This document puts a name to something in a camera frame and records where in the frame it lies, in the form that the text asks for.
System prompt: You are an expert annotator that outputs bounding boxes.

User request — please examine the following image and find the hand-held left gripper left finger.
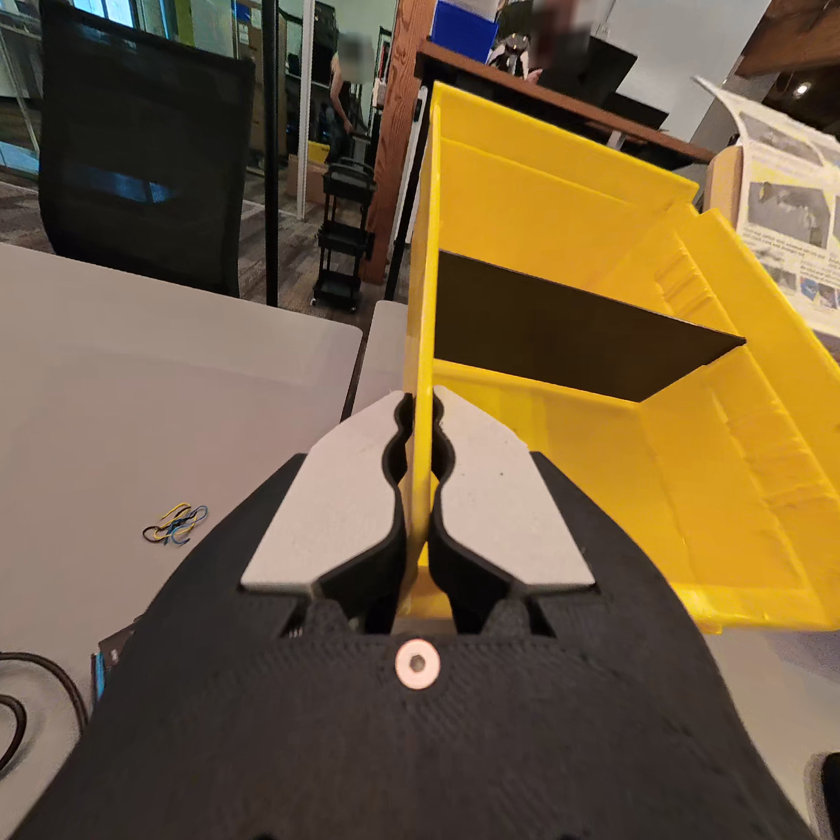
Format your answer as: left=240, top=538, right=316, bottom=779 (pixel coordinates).
left=241, top=391, right=416, bottom=636

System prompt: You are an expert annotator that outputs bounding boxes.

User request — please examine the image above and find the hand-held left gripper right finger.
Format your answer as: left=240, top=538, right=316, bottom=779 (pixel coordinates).
left=425, top=385, right=597, bottom=636

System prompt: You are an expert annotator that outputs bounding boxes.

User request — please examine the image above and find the yellow plastic bin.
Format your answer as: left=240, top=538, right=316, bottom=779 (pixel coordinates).
left=402, top=81, right=840, bottom=634

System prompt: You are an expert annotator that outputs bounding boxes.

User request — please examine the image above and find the coloured twist ties bundle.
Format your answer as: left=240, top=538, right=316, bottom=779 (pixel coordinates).
left=142, top=503, right=210, bottom=547

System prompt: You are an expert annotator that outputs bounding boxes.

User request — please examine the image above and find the black bin divider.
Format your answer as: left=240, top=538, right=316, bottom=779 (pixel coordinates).
left=436, top=251, right=747, bottom=403

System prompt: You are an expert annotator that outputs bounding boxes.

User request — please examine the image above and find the black blue packet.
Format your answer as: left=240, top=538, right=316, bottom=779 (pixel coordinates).
left=92, top=617, right=142, bottom=703

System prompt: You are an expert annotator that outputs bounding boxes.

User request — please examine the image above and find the black rolling cart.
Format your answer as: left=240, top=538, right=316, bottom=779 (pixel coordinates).
left=312, top=157, right=376, bottom=313

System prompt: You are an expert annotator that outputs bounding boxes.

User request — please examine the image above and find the cardboard box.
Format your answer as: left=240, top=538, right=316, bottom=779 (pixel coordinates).
left=287, top=154, right=329, bottom=204

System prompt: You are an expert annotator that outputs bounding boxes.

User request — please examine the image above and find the black metal pole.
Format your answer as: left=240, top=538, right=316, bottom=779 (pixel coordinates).
left=261, top=0, right=280, bottom=308

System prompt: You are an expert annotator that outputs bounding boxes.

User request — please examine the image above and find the wooden pillar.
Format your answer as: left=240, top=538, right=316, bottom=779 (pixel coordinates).
left=360, top=0, right=437, bottom=284

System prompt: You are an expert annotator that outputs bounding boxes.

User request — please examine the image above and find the dark wooden desk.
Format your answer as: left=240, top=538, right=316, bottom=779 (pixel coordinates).
left=415, top=39, right=716, bottom=165

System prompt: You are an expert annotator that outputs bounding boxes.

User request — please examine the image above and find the black mesh office chair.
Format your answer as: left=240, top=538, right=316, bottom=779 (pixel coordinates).
left=38, top=0, right=257, bottom=298

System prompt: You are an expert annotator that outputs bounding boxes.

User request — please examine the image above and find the instruction sheet on stand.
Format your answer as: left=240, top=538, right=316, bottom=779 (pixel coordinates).
left=694, top=75, right=840, bottom=339

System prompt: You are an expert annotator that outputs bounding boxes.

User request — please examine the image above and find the white black device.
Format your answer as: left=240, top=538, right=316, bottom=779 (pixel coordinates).
left=489, top=33, right=532, bottom=76

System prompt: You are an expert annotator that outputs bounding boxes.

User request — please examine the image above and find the black monitor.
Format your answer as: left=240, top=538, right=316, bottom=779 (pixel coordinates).
left=538, top=33, right=670, bottom=132

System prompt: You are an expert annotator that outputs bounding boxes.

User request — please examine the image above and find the blue storage crate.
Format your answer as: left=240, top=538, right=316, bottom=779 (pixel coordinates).
left=430, top=0, right=500, bottom=64

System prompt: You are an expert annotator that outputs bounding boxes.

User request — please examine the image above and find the black cable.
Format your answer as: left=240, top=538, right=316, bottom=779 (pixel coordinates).
left=0, top=651, right=90, bottom=775

